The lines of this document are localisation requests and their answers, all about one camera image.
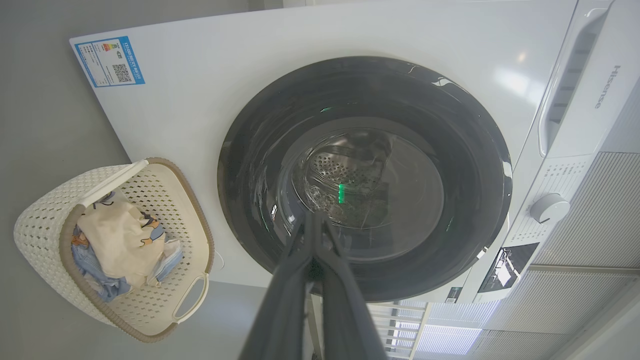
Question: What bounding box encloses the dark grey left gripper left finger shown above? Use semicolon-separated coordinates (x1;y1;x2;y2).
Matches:
239;211;317;360

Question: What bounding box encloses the blue garment orange cartoon print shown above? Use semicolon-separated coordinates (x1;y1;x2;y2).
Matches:
70;225;184;303

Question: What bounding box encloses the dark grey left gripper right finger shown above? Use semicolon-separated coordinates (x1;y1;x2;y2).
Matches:
315;212;388;360

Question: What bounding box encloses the steel perforated washer drum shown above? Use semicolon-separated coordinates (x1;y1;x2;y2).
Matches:
292;129;443;251

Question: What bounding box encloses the white round control knob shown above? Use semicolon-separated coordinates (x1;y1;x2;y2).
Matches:
530;193;571;224

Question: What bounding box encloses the blue energy label sticker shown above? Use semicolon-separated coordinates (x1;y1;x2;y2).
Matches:
75;36;146;88

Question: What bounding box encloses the white front-load washing machine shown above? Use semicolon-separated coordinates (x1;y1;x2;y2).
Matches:
69;0;640;306

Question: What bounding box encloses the cream blue cartoon print garment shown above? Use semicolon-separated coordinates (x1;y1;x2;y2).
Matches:
77;191;168;291

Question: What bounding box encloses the cream perforated laundry basket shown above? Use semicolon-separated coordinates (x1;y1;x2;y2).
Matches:
13;157;215;344

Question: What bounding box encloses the white detergent drawer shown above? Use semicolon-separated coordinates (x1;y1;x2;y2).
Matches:
538;0;640;159

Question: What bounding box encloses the white metal railing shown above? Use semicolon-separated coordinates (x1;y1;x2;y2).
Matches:
307;295;433;360

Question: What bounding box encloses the dark round washer door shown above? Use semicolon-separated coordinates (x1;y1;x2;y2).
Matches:
217;56;513;303

